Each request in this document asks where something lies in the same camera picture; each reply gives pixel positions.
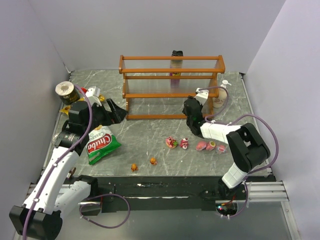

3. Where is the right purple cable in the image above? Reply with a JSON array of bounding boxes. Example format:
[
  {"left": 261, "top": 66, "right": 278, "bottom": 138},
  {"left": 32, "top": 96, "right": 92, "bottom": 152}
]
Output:
[{"left": 204, "top": 86, "right": 280, "bottom": 218}]

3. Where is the yellow chips bag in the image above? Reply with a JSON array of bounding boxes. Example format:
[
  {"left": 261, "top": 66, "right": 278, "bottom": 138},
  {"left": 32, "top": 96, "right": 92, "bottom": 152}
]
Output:
[{"left": 60, "top": 94, "right": 106, "bottom": 116}]

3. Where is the orange bear toy front left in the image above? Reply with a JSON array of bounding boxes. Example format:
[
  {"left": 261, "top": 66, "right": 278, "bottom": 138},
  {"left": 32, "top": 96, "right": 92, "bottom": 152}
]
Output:
[{"left": 130, "top": 163, "right": 139, "bottom": 172}]

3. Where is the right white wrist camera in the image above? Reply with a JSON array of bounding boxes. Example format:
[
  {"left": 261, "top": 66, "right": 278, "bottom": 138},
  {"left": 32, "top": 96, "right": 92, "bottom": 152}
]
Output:
[{"left": 194, "top": 88, "right": 209, "bottom": 106}]

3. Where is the brown chocolate bar wrapper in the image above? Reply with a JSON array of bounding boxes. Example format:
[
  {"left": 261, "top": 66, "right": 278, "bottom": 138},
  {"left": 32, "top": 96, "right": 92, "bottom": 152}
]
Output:
[{"left": 66, "top": 167, "right": 76, "bottom": 180}]

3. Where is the beige lotion pump bottle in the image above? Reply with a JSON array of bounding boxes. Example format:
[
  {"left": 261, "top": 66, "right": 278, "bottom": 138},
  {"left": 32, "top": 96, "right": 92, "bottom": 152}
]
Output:
[{"left": 213, "top": 79, "right": 232, "bottom": 109}]

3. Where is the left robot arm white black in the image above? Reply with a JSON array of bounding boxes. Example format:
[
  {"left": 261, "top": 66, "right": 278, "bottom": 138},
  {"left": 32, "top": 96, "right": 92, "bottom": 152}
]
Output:
[{"left": 9, "top": 98, "right": 128, "bottom": 240}]

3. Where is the pink lying bear toy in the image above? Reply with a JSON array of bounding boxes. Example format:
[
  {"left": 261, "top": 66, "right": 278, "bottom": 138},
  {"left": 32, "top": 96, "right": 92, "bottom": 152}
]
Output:
[{"left": 195, "top": 141, "right": 207, "bottom": 151}]

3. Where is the small electronics board with leds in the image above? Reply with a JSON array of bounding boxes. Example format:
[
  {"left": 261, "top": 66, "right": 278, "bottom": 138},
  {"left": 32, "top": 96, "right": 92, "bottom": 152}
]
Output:
[{"left": 216, "top": 200, "right": 238, "bottom": 220}]

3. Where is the dark soda can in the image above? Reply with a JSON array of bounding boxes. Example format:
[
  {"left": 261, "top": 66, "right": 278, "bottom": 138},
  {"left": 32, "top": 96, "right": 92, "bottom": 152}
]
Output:
[{"left": 51, "top": 132, "right": 60, "bottom": 145}]

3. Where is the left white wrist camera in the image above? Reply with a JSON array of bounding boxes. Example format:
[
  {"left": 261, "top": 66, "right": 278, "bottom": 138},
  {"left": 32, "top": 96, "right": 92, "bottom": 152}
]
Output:
[{"left": 81, "top": 86, "right": 101, "bottom": 105}]

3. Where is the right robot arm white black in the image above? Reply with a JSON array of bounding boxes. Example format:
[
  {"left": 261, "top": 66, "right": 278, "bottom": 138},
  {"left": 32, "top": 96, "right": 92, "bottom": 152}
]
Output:
[{"left": 182, "top": 96, "right": 271, "bottom": 198}]

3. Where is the pink bear strawberry hat toy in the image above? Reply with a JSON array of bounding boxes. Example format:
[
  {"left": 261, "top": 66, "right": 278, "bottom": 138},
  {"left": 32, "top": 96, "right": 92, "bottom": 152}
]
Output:
[{"left": 179, "top": 137, "right": 189, "bottom": 150}]

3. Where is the orange bear toy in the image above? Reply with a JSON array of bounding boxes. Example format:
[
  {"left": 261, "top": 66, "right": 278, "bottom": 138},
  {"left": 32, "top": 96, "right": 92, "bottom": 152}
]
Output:
[
  {"left": 150, "top": 157, "right": 158, "bottom": 165},
  {"left": 130, "top": 163, "right": 139, "bottom": 172}
]

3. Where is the green Chuba chips bag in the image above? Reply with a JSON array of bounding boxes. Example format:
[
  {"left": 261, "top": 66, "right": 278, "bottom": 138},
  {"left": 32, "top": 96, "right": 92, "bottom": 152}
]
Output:
[{"left": 86, "top": 125, "right": 122, "bottom": 165}]

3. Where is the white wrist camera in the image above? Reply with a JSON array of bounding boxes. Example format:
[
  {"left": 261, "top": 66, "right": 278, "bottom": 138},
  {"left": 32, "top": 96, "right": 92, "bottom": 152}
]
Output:
[
  {"left": 81, "top": 86, "right": 101, "bottom": 105},
  {"left": 194, "top": 88, "right": 209, "bottom": 106}
]

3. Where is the orange wooden shelf rack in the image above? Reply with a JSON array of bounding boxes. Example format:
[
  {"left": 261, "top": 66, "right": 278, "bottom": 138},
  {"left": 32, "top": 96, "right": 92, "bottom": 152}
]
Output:
[{"left": 118, "top": 55, "right": 226, "bottom": 120}]

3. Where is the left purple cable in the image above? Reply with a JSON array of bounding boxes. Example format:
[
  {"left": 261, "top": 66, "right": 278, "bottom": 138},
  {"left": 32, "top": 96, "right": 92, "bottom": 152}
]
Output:
[{"left": 21, "top": 84, "right": 94, "bottom": 237}]

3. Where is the pink bear blue glasses toy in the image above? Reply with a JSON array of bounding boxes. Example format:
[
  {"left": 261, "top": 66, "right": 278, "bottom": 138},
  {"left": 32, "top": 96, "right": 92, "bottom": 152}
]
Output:
[{"left": 216, "top": 144, "right": 227, "bottom": 155}]

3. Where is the purple spray can black cap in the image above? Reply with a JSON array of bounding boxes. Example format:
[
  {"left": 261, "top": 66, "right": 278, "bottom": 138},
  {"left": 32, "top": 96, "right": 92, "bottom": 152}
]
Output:
[{"left": 169, "top": 50, "right": 184, "bottom": 89}]

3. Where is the pink bear yellow hat toy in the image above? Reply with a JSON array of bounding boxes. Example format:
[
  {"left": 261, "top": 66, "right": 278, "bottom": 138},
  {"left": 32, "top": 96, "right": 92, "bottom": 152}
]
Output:
[{"left": 205, "top": 141, "right": 216, "bottom": 151}]

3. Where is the black paper cup white lid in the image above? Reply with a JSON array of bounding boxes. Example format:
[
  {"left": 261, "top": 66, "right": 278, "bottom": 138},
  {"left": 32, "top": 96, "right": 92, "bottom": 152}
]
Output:
[{"left": 55, "top": 81, "right": 80, "bottom": 105}]

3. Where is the orange bear toy middle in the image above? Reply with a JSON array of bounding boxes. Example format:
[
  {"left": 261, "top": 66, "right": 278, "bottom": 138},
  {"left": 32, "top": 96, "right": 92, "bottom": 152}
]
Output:
[{"left": 150, "top": 157, "right": 158, "bottom": 165}]

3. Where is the purple cable loop front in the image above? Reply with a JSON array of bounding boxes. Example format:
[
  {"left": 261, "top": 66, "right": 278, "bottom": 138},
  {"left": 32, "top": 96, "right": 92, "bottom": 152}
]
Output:
[{"left": 79, "top": 193, "right": 131, "bottom": 230}]

